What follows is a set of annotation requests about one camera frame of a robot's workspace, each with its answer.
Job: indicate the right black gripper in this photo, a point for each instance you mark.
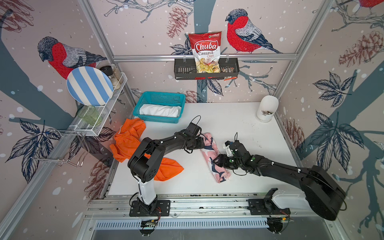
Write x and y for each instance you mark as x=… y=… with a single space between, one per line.
x=221 y=160

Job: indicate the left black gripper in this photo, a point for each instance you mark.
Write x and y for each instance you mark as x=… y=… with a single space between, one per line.
x=201 y=144

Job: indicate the pink patterned garment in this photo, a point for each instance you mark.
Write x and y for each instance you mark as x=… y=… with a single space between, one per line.
x=210 y=153

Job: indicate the white shorts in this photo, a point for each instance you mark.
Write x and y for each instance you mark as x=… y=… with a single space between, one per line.
x=160 y=110

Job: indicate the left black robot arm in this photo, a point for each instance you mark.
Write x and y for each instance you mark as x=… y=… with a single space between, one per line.
x=145 y=163

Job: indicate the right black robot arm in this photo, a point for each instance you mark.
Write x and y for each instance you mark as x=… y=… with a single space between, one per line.
x=324 y=195

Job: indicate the teal plastic basket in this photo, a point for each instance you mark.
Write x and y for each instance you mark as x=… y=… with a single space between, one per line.
x=159 y=98

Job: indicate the white ceramic holder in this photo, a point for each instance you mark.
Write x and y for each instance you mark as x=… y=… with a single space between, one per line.
x=267 y=109

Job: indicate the orange garment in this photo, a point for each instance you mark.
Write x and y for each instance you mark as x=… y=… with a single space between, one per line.
x=127 y=141

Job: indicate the red Chuba chips bag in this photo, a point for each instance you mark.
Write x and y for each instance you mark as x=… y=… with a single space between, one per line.
x=206 y=49

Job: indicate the clear spice jar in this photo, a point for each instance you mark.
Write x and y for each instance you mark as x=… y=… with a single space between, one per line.
x=118 y=75

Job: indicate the green glass cup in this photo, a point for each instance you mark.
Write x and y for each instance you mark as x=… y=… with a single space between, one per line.
x=90 y=115

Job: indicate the dark lid spice jar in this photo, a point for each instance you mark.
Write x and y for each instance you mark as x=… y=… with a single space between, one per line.
x=108 y=70

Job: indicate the blue striped plate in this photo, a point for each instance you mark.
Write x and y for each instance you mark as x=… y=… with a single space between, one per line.
x=90 y=86

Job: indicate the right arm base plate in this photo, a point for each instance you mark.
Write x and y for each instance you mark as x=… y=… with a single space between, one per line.
x=259 y=207

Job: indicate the aluminium mounting rail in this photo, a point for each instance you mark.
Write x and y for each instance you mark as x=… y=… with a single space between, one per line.
x=189 y=206

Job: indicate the black wall shelf basket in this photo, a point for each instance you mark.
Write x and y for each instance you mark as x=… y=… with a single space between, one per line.
x=190 y=70

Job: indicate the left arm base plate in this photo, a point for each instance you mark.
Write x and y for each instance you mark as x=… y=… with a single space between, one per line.
x=158 y=207

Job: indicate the white wire wall rack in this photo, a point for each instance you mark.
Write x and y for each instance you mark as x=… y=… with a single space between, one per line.
x=84 y=138

